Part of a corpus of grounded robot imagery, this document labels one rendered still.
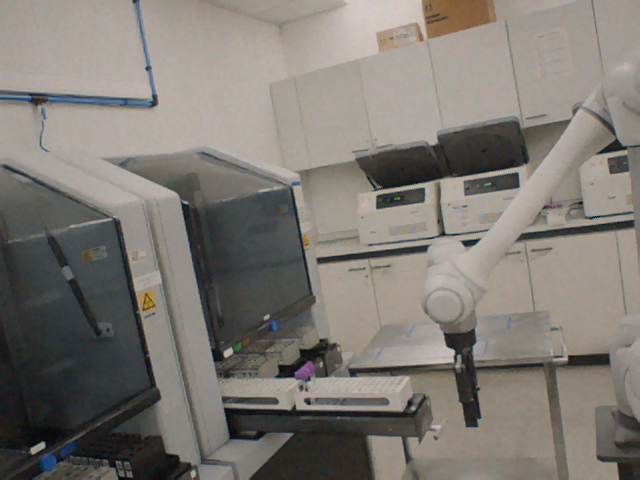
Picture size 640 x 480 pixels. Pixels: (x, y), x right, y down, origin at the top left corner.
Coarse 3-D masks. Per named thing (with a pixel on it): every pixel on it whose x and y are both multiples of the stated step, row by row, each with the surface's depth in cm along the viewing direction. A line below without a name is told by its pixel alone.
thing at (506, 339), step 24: (528, 312) 196; (384, 336) 201; (408, 336) 196; (432, 336) 191; (480, 336) 181; (504, 336) 176; (528, 336) 172; (360, 360) 180; (384, 360) 176; (408, 360) 172; (432, 360) 168; (480, 360) 161; (504, 360) 158; (528, 360) 156; (552, 360) 153; (552, 384) 155; (552, 408) 155; (552, 432) 156; (408, 456) 218
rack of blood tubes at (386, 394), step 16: (320, 384) 153; (336, 384) 150; (352, 384) 149; (368, 384) 146; (384, 384) 145; (400, 384) 142; (320, 400) 151; (336, 400) 149; (352, 400) 152; (368, 400) 150; (384, 400) 148; (400, 400) 138
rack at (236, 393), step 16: (224, 384) 167; (240, 384) 164; (256, 384) 162; (272, 384) 160; (288, 384) 157; (224, 400) 164; (240, 400) 162; (256, 400) 165; (272, 400) 163; (288, 400) 152
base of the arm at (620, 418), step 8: (616, 408) 138; (616, 416) 133; (624, 416) 126; (616, 424) 130; (624, 424) 126; (632, 424) 124; (616, 432) 127; (624, 432) 125; (632, 432) 123; (616, 440) 123; (624, 440) 122; (632, 440) 122
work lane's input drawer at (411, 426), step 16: (416, 400) 142; (240, 416) 157; (256, 416) 154; (272, 416) 152; (288, 416) 150; (304, 416) 148; (320, 416) 146; (336, 416) 144; (352, 416) 143; (368, 416) 141; (384, 416) 139; (400, 416) 137; (416, 416) 135; (432, 416) 147; (272, 432) 153; (288, 432) 151; (304, 432) 148; (320, 432) 146; (336, 432) 144; (352, 432) 142; (368, 432) 140; (384, 432) 138; (400, 432) 137; (416, 432) 135
